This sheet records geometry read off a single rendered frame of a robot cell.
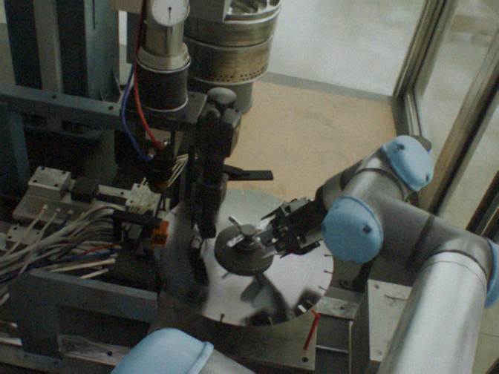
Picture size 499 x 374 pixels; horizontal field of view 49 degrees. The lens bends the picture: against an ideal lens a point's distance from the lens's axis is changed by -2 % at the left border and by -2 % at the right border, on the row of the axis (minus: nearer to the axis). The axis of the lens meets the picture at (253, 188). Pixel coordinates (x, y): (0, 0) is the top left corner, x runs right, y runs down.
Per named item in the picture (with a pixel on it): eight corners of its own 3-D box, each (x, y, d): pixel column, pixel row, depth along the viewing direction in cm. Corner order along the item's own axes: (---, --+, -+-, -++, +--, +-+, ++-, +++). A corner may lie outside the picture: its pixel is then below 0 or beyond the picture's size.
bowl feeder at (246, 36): (267, 85, 185) (286, -19, 161) (256, 139, 162) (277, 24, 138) (177, 68, 185) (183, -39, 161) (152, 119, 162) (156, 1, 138)
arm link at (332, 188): (361, 162, 83) (386, 211, 82) (340, 176, 87) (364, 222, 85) (331, 172, 78) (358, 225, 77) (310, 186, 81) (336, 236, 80)
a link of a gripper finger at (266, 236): (234, 239, 96) (266, 220, 90) (257, 230, 101) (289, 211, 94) (241, 256, 96) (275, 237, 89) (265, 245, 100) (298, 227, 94)
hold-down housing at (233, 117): (229, 198, 93) (246, 96, 80) (220, 216, 90) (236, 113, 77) (198, 189, 94) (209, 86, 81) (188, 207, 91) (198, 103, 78)
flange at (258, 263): (207, 232, 104) (208, 222, 102) (262, 223, 108) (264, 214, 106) (224, 277, 97) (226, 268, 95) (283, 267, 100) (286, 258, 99)
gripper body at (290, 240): (256, 218, 89) (305, 187, 80) (291, 205, 95) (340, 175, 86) (278, 262, 88) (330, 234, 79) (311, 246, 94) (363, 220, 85)
